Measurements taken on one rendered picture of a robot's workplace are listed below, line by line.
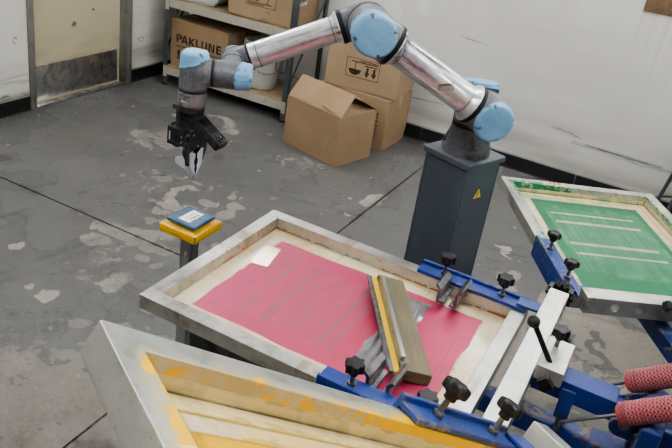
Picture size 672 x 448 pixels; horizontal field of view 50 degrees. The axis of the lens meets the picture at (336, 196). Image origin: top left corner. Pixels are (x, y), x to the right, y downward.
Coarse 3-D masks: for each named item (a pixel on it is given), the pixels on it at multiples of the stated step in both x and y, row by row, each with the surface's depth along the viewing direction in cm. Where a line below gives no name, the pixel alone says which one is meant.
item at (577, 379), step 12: (576, 372) 157; (564, 384) 154; (576, 384) 154; (588, 384) 154; (600, 384) 155; (612, 384) 155; (576, 396) 154; (588, 396) 152; (600, 396) 151; (612, 396) 152; (588, 408) 153; (600, 408) 152; (612, 408) 151
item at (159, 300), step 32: (256, 224) 207; (288, 224) 212; (224, 256) 192; (352, 256) 205; (384, 256) 201; (160, 288) 172; (192, 320) 164; (512, 320) 181; (256, 352) 157; (288, 352) 158; (480, 384) 157
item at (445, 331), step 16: (288, 256) 201; (304, 256) 202; (256, 272) 191; (272, 272) 192; (336, 272) 197; (352, 272) 198; (432, 304) 189; (368, 320) 179; (432, 320) 183; (448, 320) 184; (464, 320) 185; (480, 320) 186; (432, 336) 177; (448, 336) 177; (464, 336) 178; (448, 352) 172
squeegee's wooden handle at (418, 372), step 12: (384, 276) 191; (396, 288) 187; (396, 300) 182; (408, 300) 184; (396, 312) 177; (408, 312) 179; (408, 324) 174; (408, 336) 169; (408, 348) 165; (420, 348) 166; (408, 360) 160; (420, 360) 162; (408, 372) 157; (420, 372) 158
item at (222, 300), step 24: (216, 288) 182; (240, 288) 183; (216, 312) 173; (240, 312) 174; (264, 336) 167; (288, 336) 169; (360, 336) 172; (336, 360) 163; (432, 360) 168; (384, 384) 158; (408, 384) 159; (432, 384) 160
